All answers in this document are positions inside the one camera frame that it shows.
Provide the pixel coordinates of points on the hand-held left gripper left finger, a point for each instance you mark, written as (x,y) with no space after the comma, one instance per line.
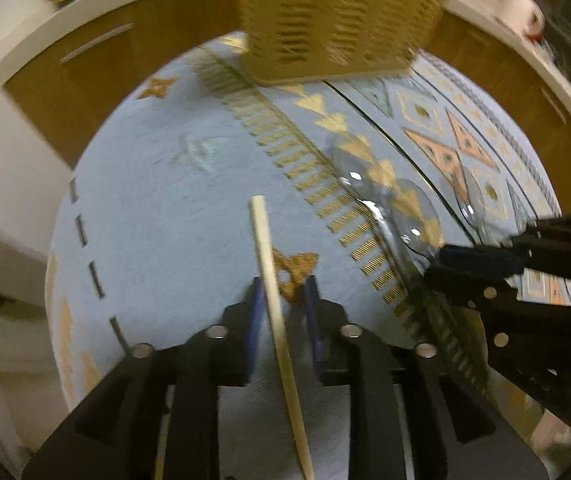
(254,330)

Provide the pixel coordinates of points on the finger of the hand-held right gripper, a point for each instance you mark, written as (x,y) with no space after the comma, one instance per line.
(470,260)
(565,245)

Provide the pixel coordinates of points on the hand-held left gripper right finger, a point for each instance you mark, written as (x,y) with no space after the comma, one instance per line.
(314,325)

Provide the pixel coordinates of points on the clear plastic spoon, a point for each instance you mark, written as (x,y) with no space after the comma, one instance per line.
(353,170)
(415,215)
(470,195)

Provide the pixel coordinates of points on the wooden chopstick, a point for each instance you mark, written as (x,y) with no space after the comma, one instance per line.
(265,240)

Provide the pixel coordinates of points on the yellow slotted plastic utensil basket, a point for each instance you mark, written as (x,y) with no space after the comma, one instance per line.
(345,20)

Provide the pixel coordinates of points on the blue patterned tablecloth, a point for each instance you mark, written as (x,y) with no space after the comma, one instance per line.
(165,210)

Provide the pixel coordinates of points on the red cup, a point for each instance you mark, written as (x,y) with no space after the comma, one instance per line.
(535,36)

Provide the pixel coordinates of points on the white electric kettle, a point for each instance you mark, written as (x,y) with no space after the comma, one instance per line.
(520,10)

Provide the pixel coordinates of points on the wooden base cabinets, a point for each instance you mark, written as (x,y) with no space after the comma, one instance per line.
(115,85)

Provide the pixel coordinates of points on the white tall cabinet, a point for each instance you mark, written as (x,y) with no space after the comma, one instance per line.
(5,160)

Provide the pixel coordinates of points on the white kitchen countertop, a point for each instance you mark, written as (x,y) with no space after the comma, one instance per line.
(65,20)

